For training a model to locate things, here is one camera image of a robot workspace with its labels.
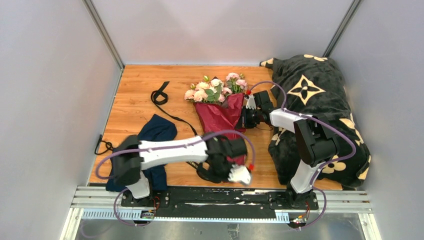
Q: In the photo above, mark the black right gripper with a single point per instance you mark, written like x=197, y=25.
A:
x=246, y=123

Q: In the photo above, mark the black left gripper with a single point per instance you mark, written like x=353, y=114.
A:
x=211, y=173

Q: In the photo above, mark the dark red wrapping paper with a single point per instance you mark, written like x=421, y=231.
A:
x=217, y=117

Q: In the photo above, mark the pink fake flower bouquet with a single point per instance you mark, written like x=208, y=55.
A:
x=216, y=91

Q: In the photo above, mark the black floral plush blanket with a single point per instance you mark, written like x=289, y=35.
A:
x=311, y=84

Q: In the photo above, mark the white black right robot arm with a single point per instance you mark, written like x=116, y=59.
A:
x=315, y=144

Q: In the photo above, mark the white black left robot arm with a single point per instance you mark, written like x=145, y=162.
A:
x=189, y=150

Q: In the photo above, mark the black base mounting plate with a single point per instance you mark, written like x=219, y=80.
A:
x=218, y=203

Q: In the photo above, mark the navy blue cloth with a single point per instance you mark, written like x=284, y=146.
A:
x=155, y=139

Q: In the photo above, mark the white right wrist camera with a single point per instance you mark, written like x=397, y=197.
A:
x=250, y=102

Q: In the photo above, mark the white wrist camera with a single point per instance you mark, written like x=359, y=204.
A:
x=240, y=174
x=250, y=102

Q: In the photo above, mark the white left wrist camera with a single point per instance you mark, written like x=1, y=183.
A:
x=240, y=174

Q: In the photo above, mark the aluminium frame rail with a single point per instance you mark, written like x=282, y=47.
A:
x=96, y=214

